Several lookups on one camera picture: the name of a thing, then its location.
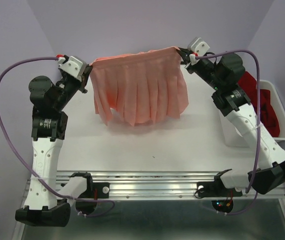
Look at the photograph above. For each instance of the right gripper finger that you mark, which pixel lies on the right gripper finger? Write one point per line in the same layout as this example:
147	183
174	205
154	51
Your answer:
183	52
183	63

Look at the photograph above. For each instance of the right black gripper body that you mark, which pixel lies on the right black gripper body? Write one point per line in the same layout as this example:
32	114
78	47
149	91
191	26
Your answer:
203	67

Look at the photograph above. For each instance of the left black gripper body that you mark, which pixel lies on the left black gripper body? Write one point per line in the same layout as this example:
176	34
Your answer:
77	84

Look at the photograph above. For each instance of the pink pleated skirt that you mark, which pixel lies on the pink pleated skirt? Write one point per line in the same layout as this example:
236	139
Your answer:
141	87

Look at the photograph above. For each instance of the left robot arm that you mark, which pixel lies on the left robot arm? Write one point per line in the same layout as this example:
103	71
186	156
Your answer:
43	206

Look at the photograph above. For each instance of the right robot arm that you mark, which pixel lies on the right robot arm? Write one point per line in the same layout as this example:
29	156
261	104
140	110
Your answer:
234	104

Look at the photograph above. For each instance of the red skirt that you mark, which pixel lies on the red skirt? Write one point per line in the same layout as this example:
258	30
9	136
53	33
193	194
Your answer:
267	114

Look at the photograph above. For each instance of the white plastic bin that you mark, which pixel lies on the white plastic bin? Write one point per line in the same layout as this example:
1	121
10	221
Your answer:
233	138

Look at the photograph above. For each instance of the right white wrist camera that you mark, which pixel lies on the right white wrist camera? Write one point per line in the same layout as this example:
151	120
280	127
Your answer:
198	46

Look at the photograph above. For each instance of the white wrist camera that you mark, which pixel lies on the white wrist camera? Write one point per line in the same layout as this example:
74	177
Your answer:
198	46
72	65

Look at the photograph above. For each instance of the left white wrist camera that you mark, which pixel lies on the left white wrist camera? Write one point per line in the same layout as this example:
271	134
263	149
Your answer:
72	65

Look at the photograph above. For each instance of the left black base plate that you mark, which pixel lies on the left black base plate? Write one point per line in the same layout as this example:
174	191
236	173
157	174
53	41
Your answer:
96	191

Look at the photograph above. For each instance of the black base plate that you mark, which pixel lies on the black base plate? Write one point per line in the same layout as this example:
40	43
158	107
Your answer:
96	191
212	189

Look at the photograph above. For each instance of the aluminium rail frame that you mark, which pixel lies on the aluminium rail frame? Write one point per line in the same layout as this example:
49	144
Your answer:
162	206

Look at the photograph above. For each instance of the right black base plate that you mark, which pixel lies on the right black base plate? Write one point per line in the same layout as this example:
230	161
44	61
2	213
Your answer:
212	189

